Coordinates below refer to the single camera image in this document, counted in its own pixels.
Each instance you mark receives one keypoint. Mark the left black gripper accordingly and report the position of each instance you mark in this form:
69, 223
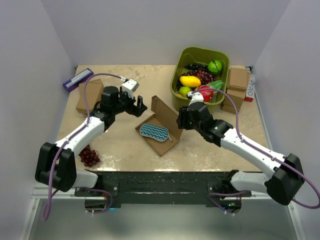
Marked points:
134, 110

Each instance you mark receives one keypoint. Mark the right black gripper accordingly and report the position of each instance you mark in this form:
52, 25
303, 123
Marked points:
182, 120

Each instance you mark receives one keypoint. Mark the brown cardboard paper box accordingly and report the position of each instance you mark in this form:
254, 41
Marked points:
163, 116

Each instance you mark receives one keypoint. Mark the blue zigzag sponge pad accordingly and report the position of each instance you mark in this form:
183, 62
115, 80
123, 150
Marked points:
158, 133

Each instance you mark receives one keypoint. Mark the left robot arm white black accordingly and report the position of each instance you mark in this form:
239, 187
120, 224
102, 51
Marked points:
56, 165

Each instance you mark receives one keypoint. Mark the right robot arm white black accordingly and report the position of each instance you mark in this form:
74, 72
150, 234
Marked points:
279, 175

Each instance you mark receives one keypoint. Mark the folded cardboard box left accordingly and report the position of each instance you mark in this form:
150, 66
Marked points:
93, 91

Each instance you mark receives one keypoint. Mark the folded cardboard box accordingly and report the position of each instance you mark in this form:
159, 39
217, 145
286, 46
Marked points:
238, 79
237, 97
93, 91

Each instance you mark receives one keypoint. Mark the folded cardboard box lower right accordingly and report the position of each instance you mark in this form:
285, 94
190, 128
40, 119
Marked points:
237, 97

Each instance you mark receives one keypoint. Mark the folded cardboard box top right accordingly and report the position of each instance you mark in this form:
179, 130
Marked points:
238, 79

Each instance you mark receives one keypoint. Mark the purple rectangular box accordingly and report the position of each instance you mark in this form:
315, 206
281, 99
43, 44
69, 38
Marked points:
76, 80

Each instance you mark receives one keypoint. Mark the green lime toy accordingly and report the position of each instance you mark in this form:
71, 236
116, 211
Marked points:
184, 90

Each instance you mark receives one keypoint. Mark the pink dragon fruit toy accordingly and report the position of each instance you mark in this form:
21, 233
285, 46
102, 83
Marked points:
208, 94

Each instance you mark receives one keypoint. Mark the yellow mango toy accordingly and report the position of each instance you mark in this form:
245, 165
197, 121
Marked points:
190, 81

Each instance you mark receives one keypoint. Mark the red grape bunch in basket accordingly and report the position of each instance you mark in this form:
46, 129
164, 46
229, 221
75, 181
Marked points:
204, 76

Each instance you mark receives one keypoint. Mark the dark purple grape bunch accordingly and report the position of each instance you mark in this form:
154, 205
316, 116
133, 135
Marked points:
196, 67

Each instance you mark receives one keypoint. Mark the green round melon toy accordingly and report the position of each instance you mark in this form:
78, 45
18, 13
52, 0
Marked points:
215, 67

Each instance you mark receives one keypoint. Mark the green plastic basket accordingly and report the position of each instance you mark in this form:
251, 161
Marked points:
199, 55

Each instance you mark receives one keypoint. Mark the red grape bunch on table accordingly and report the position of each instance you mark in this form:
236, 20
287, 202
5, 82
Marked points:
89, 157

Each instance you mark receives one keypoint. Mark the white red carton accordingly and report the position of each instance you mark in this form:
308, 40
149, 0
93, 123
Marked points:
250, 91

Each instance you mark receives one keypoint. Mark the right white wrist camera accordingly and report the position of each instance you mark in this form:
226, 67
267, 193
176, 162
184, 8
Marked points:
195, 97

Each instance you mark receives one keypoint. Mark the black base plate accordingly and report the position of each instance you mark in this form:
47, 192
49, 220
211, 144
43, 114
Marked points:
162, 188

